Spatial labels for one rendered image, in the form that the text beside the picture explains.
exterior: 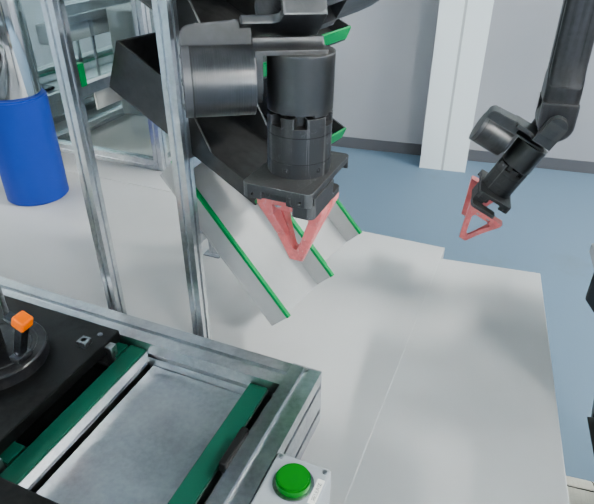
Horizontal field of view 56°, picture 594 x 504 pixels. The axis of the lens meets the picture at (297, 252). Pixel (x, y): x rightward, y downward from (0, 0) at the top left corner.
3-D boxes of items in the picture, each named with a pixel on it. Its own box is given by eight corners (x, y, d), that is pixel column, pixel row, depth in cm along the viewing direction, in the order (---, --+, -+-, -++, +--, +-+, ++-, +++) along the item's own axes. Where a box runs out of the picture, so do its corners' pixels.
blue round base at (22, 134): (81, 187, 156) (60, 89, 141) (39, 211, 144) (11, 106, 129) (38, 178, 161) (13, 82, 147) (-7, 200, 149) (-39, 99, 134)
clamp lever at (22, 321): (31, 351, 79) (34, 316, 74) (20, 360, 77) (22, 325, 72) (10, 338, 79) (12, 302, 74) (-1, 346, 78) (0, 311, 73)
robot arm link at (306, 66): (345, 42, 44) (327, 28, 49) (256, 44, 43) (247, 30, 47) (339, 128, 47) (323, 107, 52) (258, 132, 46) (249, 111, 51)
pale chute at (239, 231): (317, 284, 94) (334, 274, 91) (271, 326, 85) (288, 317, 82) (216, 147, 93) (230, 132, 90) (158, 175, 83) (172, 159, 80)
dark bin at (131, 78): (307, 172, 84) (327, 133, 79) (255, 206, 75) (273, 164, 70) (173, 68, 90) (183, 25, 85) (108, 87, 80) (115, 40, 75)
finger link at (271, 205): (256, 263, 56) (254, 176, 51) (285, 230, 62) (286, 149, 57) (319, 279, 54) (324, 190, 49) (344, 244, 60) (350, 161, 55)
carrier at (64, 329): (121, 340, 88) (107, 273, 81) (-4, 459, 69) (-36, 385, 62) (5, 303, 96) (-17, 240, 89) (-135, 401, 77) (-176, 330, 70)
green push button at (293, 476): (315, 479, 66) (315, 468, 65) (302, 508, 63) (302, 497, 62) (284, 468, 68) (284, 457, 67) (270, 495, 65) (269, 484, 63)
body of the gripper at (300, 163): (241, 201, 50) (238, 119, 46) (288, 160, 58) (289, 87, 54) (310, 215, 48) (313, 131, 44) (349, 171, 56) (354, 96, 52)
